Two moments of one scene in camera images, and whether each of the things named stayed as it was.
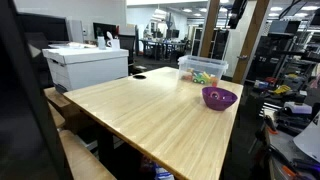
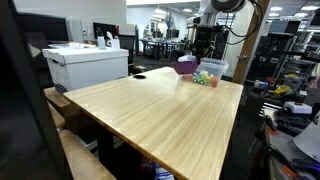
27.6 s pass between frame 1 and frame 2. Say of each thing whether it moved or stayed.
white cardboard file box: stayed
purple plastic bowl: moved
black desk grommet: stayed
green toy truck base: stayed
